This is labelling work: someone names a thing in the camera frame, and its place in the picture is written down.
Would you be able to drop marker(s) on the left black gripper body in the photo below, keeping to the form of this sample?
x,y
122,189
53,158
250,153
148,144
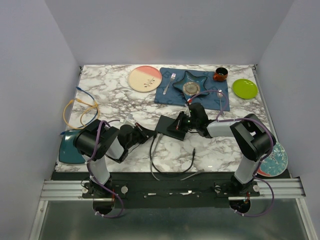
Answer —
x,y
134,140

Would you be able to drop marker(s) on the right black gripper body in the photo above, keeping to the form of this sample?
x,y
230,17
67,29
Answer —
x,y
192,124

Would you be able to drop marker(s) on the dark grey network switch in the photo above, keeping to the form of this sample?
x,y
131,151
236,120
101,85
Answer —
x,y
162,125

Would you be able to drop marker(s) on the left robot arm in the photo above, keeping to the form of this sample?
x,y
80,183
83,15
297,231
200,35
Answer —
x,y
99,141

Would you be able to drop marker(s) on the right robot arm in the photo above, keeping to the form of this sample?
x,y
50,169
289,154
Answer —
x,y
254,139

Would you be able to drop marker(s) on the blue cloth placemat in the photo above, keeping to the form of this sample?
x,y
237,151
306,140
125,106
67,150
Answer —
x,y
174,97

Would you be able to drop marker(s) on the silver spoon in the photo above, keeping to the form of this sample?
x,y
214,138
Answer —
x,y
220,96

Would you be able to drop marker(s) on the silver fork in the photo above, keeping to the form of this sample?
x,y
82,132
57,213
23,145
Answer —
x,y
172,78

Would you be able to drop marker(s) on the orange brown mug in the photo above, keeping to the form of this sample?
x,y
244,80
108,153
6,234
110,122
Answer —
x,y
220,74

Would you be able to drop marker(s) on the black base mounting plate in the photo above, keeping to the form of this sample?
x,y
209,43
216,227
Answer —
x,y
209,189

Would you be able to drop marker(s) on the pink cream round plate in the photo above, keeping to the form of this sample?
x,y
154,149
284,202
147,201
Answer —
x,y
144,78

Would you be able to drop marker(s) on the green round plate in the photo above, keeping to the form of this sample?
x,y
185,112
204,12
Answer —
x,y
245,88

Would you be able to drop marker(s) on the teal square plate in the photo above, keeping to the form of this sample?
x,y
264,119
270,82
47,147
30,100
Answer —
x,y
68,154

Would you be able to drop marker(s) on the red teal patterned plate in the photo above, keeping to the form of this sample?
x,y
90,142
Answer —
x,y
275,164

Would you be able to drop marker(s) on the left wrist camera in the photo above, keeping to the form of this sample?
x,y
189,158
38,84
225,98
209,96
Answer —
x,y
129,120

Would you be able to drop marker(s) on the aluminium rail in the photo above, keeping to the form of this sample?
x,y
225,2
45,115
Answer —
x,y
58,190

